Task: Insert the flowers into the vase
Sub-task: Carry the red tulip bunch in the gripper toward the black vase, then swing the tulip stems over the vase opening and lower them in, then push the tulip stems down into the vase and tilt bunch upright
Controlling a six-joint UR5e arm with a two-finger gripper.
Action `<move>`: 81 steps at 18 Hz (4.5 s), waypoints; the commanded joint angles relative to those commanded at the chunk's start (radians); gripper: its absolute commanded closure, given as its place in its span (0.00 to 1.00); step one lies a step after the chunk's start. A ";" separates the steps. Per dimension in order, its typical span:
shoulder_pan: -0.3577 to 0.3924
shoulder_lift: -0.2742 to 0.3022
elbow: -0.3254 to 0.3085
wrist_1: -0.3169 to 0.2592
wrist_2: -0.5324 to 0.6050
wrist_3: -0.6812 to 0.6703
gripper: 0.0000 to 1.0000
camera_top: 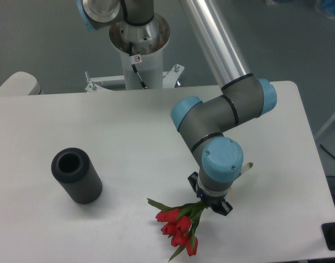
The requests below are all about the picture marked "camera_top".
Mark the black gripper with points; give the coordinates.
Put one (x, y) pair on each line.
(214, 199)

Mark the red tulip bouquet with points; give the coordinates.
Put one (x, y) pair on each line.
(180, 224)

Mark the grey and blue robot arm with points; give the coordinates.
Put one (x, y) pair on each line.
(202, 124)

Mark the dark grey ribbed vase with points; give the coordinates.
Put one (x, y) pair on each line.
(74, 171)

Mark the black device at table edge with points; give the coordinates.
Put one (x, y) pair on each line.
(329, 234)

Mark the white chair armrest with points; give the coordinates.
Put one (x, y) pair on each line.
(20, 84)

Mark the white metal base frame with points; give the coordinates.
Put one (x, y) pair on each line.
(116, 83)

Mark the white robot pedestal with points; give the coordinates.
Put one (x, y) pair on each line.
(141, 51)

